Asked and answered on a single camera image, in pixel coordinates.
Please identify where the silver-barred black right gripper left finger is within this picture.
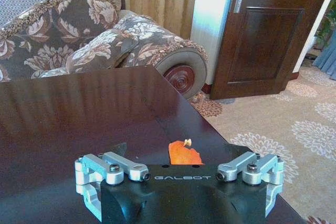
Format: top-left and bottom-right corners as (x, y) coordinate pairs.
(74, 142), (152, 217)

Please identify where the silver-barred black right gripper right finger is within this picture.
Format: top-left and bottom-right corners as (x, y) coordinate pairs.
(216, 144), (286, 217)

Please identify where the dark brown wooden door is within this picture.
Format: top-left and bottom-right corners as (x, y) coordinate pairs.
(209, 0), (334, 101)

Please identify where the blue fabric drape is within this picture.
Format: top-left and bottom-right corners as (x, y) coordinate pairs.
(312, 42), (336, 74)

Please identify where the orange peel scrap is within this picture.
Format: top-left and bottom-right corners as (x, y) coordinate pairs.
(167, 138), (205, 166)

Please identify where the green leafy plant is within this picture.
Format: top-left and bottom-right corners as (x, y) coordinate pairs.
(316, 10), (336, 52)

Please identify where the large fringed floral cushion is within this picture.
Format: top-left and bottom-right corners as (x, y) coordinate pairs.
(0, 0), (119, 81)

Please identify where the small floral cushion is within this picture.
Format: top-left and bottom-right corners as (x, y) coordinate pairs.
(65, 28), (139, 74)

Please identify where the floral upholstered armchair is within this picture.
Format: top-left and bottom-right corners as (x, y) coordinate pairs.
(0, 0), (209, 102)

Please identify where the white door frame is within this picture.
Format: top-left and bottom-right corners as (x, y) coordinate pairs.
(292, 0), (336, 73)

